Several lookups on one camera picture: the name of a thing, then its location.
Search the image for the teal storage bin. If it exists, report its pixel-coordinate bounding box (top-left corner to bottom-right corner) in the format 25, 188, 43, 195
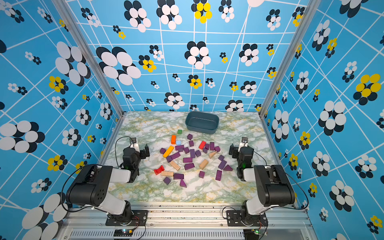
185, 111, 220, 135

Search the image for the natural wood wedge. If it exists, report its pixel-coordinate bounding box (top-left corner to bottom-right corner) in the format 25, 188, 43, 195
209, 151, 217, 159

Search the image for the red brick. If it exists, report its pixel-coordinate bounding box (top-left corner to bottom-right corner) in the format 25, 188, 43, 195
199, 141, 206, 150

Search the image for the orange brick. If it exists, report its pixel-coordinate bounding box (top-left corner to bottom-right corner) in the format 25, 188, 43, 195
171, 135, 177, 145

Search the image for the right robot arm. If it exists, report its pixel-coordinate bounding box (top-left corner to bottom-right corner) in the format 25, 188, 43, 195
229, 143, 295, 227

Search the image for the red arch block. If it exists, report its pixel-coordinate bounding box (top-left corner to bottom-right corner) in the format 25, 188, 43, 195
154, 166, 165, 175

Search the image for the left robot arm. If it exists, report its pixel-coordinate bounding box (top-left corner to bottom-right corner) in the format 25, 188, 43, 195
66, 145, 150, 226

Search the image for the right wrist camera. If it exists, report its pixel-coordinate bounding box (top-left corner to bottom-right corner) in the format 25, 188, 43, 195
241, 137, 248, 147

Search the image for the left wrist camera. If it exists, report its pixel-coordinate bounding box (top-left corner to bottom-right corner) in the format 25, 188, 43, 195
130, 138, 137, 148

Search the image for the natural wood brick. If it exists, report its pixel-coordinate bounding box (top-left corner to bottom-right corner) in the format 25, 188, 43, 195
170, 161, 181, 171
161, 171, 174, 177
199, 159, 209, 170

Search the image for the purple triangle block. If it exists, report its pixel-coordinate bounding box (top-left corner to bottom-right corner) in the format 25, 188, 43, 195
180, 180, 187, 188
223, 165, 233, 172

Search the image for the yellow brick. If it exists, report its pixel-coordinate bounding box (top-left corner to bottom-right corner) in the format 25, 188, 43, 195
163, 146, 174, 158

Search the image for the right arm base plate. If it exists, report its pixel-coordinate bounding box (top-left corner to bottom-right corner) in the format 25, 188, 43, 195
225, 210, 269, 228

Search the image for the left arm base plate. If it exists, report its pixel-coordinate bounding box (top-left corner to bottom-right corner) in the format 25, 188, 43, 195
106, 210, 149, 227

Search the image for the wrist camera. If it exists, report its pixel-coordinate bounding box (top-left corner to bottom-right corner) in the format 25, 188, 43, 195
241, 137, 248, 147
130, 138, 137, 148

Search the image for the aluminium rail frame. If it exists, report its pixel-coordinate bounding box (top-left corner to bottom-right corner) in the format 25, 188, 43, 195
57, 203, 318, 240

